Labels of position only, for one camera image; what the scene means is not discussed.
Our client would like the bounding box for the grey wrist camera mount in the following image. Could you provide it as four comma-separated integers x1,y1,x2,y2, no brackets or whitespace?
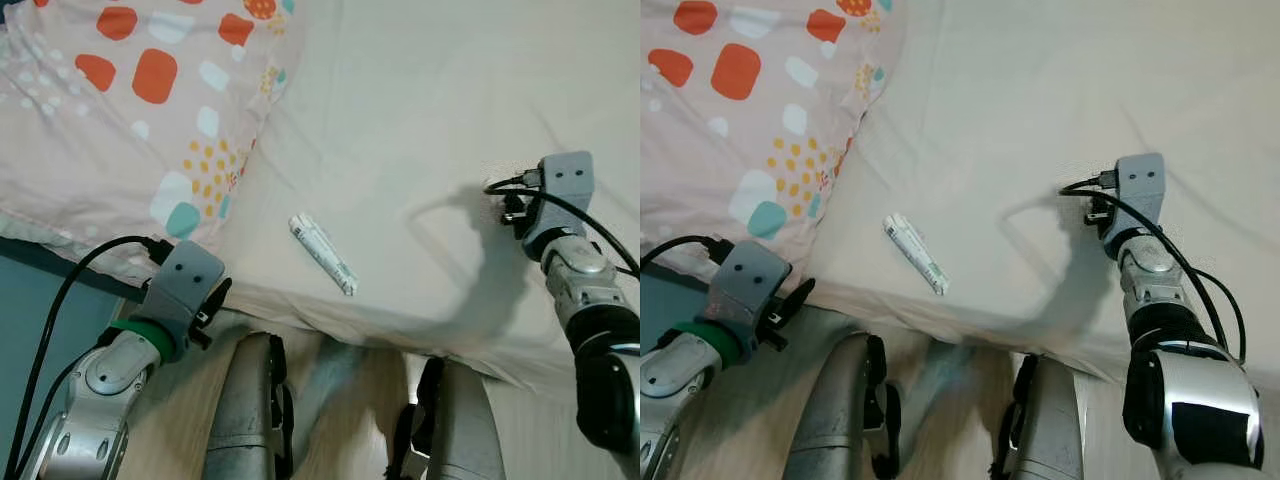
520,152,596,251
140,240,226,336
1100,153,1166,251
705,240,793,336

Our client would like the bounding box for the pink pillow with orange patches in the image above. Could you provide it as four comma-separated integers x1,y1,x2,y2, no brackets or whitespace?
640,0,906,266
0,0,301,266

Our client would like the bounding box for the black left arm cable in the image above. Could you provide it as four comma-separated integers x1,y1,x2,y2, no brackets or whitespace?
640,235,736,276
5,236,176,480

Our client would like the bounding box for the white printed tube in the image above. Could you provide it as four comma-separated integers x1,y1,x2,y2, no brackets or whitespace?
288,213,359,297
882,213,951,297

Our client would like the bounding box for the dark teal bed frame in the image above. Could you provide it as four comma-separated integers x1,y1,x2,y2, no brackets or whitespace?
640,262,731,351
0,236,151,421

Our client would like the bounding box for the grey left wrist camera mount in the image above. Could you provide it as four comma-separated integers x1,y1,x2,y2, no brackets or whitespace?
140,240,226,336
705,240,793,336

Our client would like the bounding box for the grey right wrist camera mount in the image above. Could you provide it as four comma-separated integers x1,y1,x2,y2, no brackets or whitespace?
1100,153,1166,251
520,152,596,251

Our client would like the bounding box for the grey left robot leg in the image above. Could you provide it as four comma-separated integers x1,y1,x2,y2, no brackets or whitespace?
203,332,296,480
783,332,901,480

